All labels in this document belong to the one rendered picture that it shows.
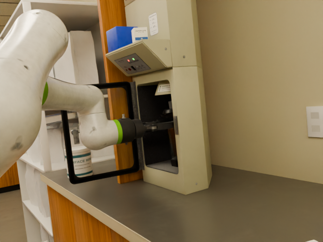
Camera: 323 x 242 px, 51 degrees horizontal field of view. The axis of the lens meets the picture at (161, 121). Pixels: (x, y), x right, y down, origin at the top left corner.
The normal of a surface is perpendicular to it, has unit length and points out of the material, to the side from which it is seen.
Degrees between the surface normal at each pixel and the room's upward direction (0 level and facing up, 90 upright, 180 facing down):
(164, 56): 90
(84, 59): 89
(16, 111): 89
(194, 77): 90
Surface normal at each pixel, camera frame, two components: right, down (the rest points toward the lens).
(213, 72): -0.84, 0.13
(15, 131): 0.80, 0.26
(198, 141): 0.53, 0.01
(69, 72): -0.09, 0.19
